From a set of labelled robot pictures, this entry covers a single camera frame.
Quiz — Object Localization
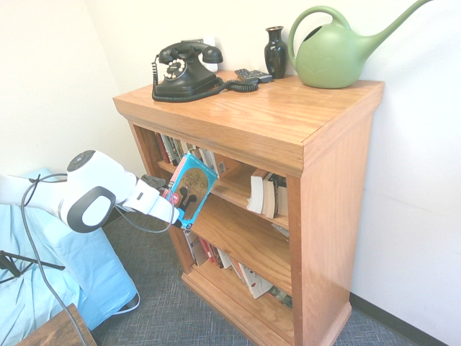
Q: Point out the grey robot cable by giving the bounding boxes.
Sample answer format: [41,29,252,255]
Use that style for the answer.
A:
[20,173,88,346]
[114,204,174,236]

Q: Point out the light blue cloth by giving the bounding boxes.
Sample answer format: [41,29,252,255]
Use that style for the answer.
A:
[0,166,140,346]

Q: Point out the orange book with barcode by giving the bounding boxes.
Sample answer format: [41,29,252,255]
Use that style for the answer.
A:
[215,152,243,179]

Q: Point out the small wooden table corner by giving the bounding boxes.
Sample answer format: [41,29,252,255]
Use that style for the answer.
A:
[14,302,98,346]

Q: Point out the black coiled telephone cord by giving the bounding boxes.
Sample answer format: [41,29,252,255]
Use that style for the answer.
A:
[151,53,260,104]

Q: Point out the white floor cable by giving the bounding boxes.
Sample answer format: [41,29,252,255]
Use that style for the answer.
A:
[107,291,141,318]

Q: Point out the wooden bookshelf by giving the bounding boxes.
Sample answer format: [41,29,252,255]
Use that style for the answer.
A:
[112,70,385,346]

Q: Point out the white and dark spine book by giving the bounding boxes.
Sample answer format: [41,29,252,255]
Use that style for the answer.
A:
[161,134,178,167]

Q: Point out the green plastic watering can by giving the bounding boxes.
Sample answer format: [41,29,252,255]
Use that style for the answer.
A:
[287,0,435,89]

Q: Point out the tan-paged book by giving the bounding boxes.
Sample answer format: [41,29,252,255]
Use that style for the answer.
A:
[261,172,279,219]

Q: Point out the black tripod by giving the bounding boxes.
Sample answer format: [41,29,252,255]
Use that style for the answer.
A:
[0,250,66,285]

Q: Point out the thin orange book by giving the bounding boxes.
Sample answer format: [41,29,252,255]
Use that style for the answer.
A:
[228,256,246,284]

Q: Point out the teal paperback book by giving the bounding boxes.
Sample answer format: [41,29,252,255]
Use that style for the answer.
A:
[167,152,220,232]

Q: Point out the black rotary telephone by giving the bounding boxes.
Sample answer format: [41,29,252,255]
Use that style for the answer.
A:
[154,53,225,97]

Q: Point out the black telephone handset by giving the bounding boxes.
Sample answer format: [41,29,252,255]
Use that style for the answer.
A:
[158,41,224,65]

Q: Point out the white and grey book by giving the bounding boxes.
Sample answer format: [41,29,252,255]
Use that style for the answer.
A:
[182,229,209,268]

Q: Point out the black glossy vase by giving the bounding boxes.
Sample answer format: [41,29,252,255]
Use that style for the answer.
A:
[264,25,288,79]

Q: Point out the dark red spine book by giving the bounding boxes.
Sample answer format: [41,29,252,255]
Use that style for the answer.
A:
[154,132,170,164]

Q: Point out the black remote control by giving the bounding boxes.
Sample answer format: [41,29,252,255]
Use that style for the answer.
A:
[249,69,274,84]
[234,68,260,84]

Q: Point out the white book with red print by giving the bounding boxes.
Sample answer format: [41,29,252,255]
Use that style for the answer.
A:
[237,262,274,300]

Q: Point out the dark flat book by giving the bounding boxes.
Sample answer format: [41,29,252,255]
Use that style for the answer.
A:
[267,286,294,311]

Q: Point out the thick white-paged book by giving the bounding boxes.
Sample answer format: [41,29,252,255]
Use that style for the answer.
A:
[246,168,270,214]

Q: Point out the white wall plate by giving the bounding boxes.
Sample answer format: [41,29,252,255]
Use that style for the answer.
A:
[179,35,219,73]

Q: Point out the plain white book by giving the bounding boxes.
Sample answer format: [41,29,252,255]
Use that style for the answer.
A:
[216,248,233,270]

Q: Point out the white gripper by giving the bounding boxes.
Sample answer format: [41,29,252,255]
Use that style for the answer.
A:
[120,179,185,231]

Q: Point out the dark cover book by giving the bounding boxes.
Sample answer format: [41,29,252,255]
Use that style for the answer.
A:
[273,174,290,218]

